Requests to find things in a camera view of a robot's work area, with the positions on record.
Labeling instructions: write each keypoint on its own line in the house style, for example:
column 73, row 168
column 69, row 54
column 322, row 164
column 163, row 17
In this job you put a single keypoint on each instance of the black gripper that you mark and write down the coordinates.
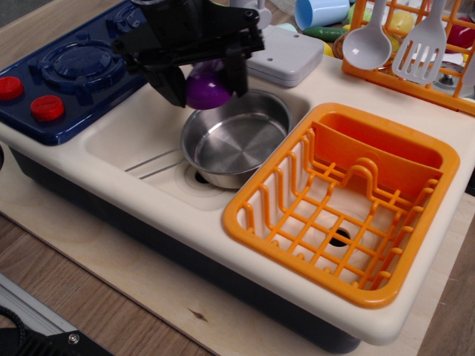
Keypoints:
column 177, row 33

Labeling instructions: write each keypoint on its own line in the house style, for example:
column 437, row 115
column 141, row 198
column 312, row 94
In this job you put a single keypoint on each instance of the purple toy eggplant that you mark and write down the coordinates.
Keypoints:
column 206, row 86

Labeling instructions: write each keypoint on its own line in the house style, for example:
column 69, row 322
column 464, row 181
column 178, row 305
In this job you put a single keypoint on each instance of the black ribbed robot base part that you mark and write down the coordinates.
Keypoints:
column 19, row 340

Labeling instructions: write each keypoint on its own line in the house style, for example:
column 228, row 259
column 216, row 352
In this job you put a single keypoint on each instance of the grey toy faucet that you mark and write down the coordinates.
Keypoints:
column 288, row 57

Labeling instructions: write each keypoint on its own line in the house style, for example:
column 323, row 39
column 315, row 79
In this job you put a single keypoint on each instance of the light blue plastic cup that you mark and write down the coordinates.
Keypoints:
column 319, row 13

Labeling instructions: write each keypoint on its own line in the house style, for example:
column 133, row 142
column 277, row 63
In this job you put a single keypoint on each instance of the green toy cucumber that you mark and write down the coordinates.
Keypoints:
column 326, row 34

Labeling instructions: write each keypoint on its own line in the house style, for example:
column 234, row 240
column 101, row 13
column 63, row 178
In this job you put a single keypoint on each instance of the cream toy kitchen sink unit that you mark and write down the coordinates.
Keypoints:
column 173, row 204

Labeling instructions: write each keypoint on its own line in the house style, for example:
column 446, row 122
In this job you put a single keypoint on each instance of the dark blue toy stove top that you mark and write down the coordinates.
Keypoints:
column 82, row 70

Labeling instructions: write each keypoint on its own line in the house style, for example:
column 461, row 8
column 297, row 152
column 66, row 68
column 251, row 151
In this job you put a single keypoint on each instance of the red stove knob right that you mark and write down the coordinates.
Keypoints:
column 47, row 108

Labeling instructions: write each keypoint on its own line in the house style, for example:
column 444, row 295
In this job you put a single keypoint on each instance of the red stove knob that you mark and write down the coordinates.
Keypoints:
column 11, row 88
column 47, row 108

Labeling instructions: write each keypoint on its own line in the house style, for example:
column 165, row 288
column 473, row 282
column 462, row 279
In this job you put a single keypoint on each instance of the grey toy ladle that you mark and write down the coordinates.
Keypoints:
column 368, row 48

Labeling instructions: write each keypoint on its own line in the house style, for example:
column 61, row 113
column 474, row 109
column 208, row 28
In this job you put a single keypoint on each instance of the red stove knob left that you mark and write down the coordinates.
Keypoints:
column 11, row 88

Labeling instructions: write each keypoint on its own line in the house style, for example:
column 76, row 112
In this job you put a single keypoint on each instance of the orange dish drainer basket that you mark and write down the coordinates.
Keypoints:
column 345, row 202

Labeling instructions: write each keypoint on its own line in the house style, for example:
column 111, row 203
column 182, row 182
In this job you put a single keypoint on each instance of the yellow toy fruit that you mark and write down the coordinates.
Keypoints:
column 402, row 21

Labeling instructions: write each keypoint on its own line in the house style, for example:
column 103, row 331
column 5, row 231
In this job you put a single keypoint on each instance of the grey slotted toy spatula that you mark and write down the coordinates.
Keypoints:
column 420, row 56

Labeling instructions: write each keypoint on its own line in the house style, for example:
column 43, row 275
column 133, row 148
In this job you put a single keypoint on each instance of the light plywood base board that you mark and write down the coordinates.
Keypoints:
column 134, row 301

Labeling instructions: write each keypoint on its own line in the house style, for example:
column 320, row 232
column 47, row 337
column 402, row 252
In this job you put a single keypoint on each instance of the orange utensil rack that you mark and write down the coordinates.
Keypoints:
column 453, row 87

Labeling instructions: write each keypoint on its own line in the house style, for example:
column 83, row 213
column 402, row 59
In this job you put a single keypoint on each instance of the red toy fruit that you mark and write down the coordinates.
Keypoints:
column 461, row 35

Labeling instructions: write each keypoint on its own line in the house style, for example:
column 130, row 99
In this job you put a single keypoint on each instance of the steel pan with wire handle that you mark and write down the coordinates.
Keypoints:
column 226, row 145

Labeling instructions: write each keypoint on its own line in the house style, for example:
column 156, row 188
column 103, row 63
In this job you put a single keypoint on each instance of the aluminium rail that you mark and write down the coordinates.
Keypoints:
column 33, row 313

